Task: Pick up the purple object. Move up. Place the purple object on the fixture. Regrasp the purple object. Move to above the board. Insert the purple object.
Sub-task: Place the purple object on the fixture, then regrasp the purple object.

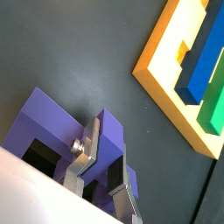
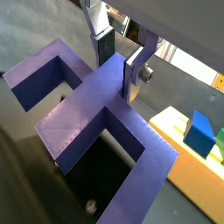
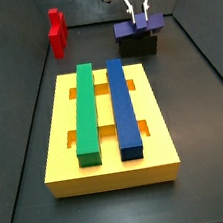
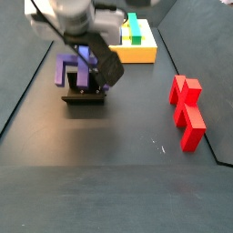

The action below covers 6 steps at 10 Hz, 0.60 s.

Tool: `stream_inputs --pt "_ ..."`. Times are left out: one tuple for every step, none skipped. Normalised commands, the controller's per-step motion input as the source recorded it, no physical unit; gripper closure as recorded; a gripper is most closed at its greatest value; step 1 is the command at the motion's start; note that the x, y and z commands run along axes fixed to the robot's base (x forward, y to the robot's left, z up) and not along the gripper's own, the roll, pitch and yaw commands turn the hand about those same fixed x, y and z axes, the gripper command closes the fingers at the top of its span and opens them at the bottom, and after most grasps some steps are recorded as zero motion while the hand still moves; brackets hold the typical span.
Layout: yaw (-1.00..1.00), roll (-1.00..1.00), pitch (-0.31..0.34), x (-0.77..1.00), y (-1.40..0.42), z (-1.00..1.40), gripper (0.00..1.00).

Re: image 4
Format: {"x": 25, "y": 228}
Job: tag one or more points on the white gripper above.
{"x": 75, "y": 17}

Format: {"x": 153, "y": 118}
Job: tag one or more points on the purple E-shaped block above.
{"x": 82, "y": 77}

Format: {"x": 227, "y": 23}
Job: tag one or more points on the yellow slotted board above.
{"x": 145, "y": 53}

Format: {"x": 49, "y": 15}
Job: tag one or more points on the black angle fixture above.
{"x": 80, "y": 96}

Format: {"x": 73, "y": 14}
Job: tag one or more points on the green long bar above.
{"x": 134, "y": 29}

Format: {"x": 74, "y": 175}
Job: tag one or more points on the red E-shaped block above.
{"x": 184, "y": 95}

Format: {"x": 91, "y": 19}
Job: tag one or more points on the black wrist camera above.
{"x": 108, "y": 69}

